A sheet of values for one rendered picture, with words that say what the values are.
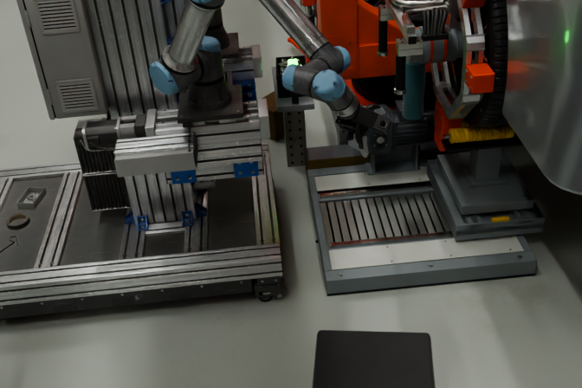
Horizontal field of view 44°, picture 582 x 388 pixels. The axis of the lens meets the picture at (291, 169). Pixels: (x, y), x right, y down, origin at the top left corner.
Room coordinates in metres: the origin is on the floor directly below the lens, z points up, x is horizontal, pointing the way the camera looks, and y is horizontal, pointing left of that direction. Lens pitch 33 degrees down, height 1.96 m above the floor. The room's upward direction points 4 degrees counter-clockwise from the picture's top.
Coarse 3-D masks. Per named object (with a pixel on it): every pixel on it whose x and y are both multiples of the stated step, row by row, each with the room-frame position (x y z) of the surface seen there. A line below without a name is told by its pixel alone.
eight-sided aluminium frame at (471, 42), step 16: (464, 16) 2.30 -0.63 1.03; (480, 16) 2.30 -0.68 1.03; (464, 32) 2.28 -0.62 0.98; (480, 32) 2.26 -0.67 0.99; (464, 48) 2.25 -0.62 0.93; (480, 48) 2.24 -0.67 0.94; (432, 64) 2.67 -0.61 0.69; (464, 64) 2.25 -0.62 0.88; (448, 80) 2.62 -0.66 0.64; (464, 80) 2.24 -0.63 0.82; (448, 96) 2.56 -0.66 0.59; (464, 96) 2.23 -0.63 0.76; (480, 96) 2.24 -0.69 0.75; (448, 112) 2.40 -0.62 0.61; (464, 112) 2.34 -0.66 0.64
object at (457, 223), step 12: (432, 168) 2.71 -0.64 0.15; (432, 180) 2.65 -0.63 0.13; (444, 180) 2.61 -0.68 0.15; (444, 192) 2.52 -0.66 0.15; (444, 204) 2.44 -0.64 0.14; (456, 216) 2.35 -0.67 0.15; (468, 216) 2.32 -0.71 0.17; (480, 216) 2.34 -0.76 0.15; (492, 216) 2.33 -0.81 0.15; (504, 216) 2.33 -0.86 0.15; (516, 216) 2.29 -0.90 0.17; (528, 216) 2.29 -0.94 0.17; (540, 216) 2.30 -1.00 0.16; (456, 228) 2.26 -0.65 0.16; (468, 228) 2.26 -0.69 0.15; (480, 228) 2.26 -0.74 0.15; (492, 228) 2.26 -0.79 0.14; (504, 228) 2.26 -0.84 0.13; (516, 228) 2.26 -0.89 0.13; (528, 228) 2.27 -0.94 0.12; (540, 228) 2.27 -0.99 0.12; (456, 240) 2.26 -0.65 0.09
